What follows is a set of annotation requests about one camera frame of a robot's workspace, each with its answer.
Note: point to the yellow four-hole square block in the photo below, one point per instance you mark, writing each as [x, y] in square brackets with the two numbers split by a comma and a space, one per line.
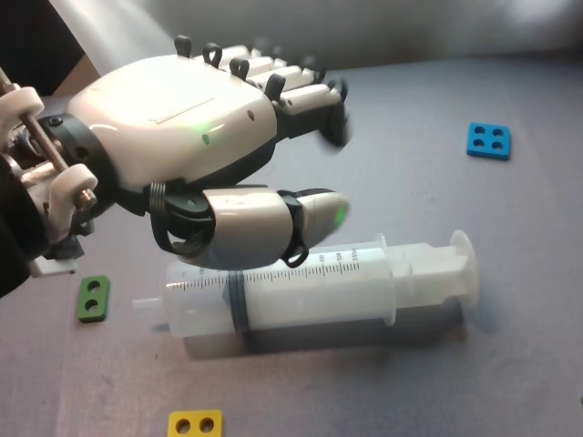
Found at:
[196, 415]

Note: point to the white backdrop cloth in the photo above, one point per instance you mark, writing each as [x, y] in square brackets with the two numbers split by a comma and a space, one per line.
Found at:
[364, 27]

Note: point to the grey table cloth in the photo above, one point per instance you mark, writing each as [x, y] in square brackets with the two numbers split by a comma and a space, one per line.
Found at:
[410, 387]

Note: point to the large clear plastic syringe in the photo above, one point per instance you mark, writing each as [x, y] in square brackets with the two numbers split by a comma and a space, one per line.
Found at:
[319, 300]

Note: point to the brown cardboard box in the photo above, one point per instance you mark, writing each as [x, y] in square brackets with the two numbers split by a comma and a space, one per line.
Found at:
[75, 79]

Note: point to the blue four-hole square block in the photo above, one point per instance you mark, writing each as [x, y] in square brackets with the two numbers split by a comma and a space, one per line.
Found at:
[487, 138]

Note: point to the green two-hole block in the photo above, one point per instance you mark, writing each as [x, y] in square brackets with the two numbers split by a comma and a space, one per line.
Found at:
[84, 298]

